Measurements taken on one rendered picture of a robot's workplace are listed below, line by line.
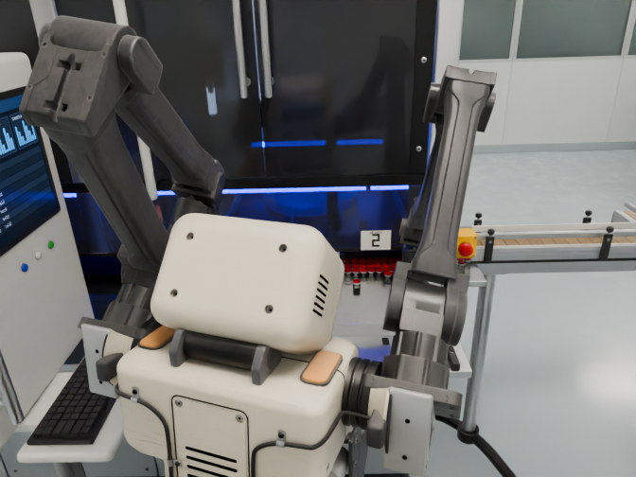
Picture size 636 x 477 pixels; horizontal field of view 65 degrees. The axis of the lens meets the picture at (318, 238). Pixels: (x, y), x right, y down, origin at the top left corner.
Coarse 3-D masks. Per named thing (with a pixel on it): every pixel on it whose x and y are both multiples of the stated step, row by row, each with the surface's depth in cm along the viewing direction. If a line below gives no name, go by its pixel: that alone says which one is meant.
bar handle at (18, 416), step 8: (0, 352) 95; (0, 360) 95; (0, 368) 95; (0, 376) 96; (8, 376) 97; (0, 384) 96; (8, 384) 97; (0, 392) 97; (8, 392) 98; (0, 400) 99; (8, 400) 98; (16, 400) 99; (8, 408) 99; (16, 408) 100; (16, 416) 100; (24, 416) 102
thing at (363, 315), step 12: (348, 288) 146; (372, 288) 145; (384, 288) 145; (348, 300) 140; (360, 300) 139; (372, 300) 139; (384, 300) 139; (348, 312) 134; (360, 312) 134; (372, 312) 134; (384, 312) 134; (336, 324) 124; (348, 324) 123; (360, 324) 123; (372, 324) 123
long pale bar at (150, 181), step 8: (120, 0) 111; (120, 8) 112; (120, 16) 112; (120, 24) 113; (128, 24) 114; (144, 144) 124; (144, 152) 125; (144, 160) 126; (144, 168) 127; (152, 168) 128; (144, 176) 128; (152, 176) 128; (160, 176) 135; (152, 184) 129; (152, 192) 130; (152, 200) 131
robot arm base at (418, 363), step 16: (400, 336) 64; (416, 336) 63; (432, 336) 63; (400, 352) 63; (416, 352) 62; (432, 352) 62; (448, 352) 64; (384, 368) 63; (400, 368) 61; (416, 368) 60; (432, 368) 60; (448, 368) 62; (368, 384) 60; (384, 384) 60; (400, 384) 59; (416, 384) 59; (432, 384) 60; (448, 384) 64; (448, 400) 57; (448, 416) 64
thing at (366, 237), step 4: (364, 232) 141; (368, 232) 141; (372, 232) 141; (376, 232) 141; (380, 232) 141; (384, 232) 141; (388, 232) 141; (364, 236) 142; (368, 236) 142; (372, 236) 142; (376, 236) 142; (380, 236) 142; (384, 236) 142; (388, 236) 142; (364, 240) 142; (368, 240) 142; (380, 240) 142; (384, 240) 142; (388, 240) 142; (364, 244) 143; (368, 244) 143; (376, 244) 143; (380, 244) 143; (384, 244) 143; (388, 244) 143; (364, 248) 143; (368, 248) 143; (372, 248) 143; (376, 248) 143; (380, 248) 143; (384, 248) 143; (388, 248) 143
